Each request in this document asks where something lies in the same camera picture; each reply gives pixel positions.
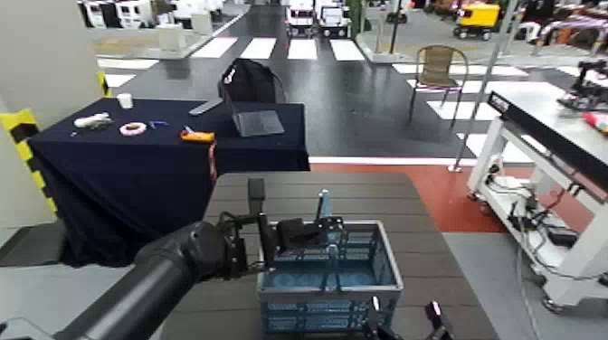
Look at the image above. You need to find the black backpack on chair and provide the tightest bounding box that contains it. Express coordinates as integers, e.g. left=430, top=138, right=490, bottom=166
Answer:
left=217, top=58, right=289, bottom=105

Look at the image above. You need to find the navy tablecloth covered table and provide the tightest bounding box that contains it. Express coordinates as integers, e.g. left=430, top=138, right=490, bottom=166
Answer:
left=27, top=98, right=311, bottom=269

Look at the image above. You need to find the grey flat bar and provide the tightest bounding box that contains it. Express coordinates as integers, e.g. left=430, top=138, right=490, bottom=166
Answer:
left=188, top=99, right=224, bottom=118

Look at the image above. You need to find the brown wicker metal chair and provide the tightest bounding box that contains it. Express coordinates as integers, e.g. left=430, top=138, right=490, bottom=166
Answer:
left=408, top=44, right=470, bottom=130

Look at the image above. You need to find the orange hand tool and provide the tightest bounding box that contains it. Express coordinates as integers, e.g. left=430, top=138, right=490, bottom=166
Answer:
left=180, top=126, right=217, bottom=145

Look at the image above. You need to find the black device on workbench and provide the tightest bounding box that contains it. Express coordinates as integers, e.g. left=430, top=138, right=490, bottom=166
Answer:
left=557, top=59, right=608, bottom=113

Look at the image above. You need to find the white workbench with shelf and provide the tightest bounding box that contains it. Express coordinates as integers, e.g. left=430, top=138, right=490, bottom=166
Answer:
left=467, top=81, right=608, bottom=315

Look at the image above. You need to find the white toy figure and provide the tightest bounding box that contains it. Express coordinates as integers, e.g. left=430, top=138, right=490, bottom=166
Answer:
left=73, top=112, right=114, bottom=130

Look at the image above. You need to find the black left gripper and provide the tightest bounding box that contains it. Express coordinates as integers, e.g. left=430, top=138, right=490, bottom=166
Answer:
left=258, top=188, right=383, bottom=340

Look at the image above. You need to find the small yellow black corner guard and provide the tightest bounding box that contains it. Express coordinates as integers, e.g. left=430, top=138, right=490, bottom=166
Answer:
left=96, top=71, right=114, bottom=99

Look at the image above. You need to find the blue plastic folding crate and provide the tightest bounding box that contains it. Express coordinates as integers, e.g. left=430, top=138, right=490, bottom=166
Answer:
left=256, top=219, right=405, bottom=335

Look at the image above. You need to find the red pink package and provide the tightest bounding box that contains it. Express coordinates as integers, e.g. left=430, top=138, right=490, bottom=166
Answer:
left=582, top=111, right=608, bottom=136

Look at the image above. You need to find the white square pedestal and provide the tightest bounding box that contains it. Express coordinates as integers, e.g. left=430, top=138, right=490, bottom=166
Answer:
left=157, top=24, right=188, bottom=52

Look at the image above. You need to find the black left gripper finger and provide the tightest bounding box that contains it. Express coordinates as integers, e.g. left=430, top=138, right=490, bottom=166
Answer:
left=423, top=300, right=452, bottom=340

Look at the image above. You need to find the thin black signpost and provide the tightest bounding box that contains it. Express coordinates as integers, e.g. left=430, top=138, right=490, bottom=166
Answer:
left=388, top=0, right=406, bottom=56

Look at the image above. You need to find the dark grey laptop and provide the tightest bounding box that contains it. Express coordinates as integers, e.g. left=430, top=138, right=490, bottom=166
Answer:
left=229, top=101, right=287, bottom=138

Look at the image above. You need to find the slanted grey metal pole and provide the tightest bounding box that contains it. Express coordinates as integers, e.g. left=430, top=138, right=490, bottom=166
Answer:
left=447, top=0, right=522, bottom=174

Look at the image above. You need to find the black power adapter box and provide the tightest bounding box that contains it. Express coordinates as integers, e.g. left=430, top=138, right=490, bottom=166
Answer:
left=546, top=226, right=581, bottom=249

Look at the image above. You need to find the large yellow black corner guard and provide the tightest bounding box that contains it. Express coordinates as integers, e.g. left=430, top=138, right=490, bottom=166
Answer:
left=0, top=109, right=59, bottom=216

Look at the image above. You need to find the yellow small vehicle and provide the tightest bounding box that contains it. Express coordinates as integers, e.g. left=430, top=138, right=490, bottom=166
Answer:
left=451, top=2, right=503, bottom=42

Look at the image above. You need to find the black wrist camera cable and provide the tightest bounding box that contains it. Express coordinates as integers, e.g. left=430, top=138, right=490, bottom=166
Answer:
left=218, top=211, right=261, bottom=228

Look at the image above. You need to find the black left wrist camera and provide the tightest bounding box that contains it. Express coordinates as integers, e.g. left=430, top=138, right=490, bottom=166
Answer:
left=246, top=178, right=267, bottom=218

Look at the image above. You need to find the pink tape ring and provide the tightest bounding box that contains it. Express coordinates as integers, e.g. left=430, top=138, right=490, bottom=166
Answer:
left=119, top=121, right=148, bottom=137

